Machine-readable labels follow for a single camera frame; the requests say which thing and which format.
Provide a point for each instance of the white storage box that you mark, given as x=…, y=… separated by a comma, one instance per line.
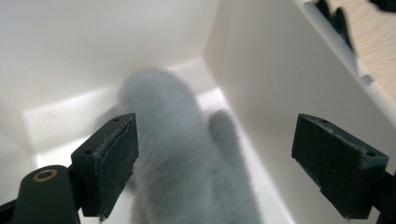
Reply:
x=267, y=81

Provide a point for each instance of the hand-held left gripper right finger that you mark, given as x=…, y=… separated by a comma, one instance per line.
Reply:
x=336, y=165

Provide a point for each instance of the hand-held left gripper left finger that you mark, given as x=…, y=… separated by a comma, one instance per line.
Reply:
x=109, y=168

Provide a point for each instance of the grey fleece glove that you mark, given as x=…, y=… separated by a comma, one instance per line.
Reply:
x=174, y=140

